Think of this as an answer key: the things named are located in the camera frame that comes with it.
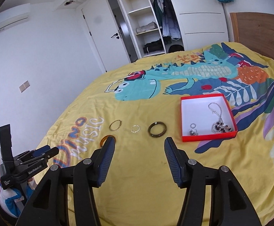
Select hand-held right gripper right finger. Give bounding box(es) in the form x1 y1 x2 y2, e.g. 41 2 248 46
164 137 262 226

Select white wardrobe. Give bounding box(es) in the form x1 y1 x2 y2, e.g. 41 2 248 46
111 0 230 60

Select amber bangle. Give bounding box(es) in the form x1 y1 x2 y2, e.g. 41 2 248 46
100 134 116 147

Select red jewelry box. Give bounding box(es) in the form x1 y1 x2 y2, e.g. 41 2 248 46
180 93 238 143

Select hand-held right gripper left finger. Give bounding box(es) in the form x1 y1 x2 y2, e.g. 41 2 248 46
16 137 116 226

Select dark brown bangle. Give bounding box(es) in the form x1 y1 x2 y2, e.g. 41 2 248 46
148 121 168 137

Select mixed stone beaded bracelet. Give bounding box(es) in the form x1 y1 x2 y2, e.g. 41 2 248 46
216 122 233 134

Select wall light switch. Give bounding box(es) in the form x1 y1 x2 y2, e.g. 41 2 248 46
19 80 31 93

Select black bag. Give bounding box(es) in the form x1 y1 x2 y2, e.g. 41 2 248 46
168 44 185 53

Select white air conditioner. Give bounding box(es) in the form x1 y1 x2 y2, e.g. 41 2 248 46
0 3 31 37

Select wooden headboard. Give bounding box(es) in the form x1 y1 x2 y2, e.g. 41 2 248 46
230 12 274 64

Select yellow dinosaur printed blanket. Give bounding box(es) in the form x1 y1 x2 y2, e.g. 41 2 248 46
30 41 274 226

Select thin gold bangle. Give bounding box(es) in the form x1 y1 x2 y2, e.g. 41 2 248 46
109 120 123 131

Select folded dark clothes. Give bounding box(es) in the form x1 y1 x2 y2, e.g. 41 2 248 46
143 40 165 53

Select white door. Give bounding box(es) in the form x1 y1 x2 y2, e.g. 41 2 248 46
81 7 109 74

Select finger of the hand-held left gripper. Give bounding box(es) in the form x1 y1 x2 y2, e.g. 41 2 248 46
30 147 60 167
31 145 51 158

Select hanging jackets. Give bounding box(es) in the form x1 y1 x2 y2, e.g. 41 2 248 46
152 0 182 41

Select folded beige clothes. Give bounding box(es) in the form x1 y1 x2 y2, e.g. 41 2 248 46
136 21 159 34

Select silver chain necklace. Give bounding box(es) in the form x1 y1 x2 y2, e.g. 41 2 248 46
208 102 224 126

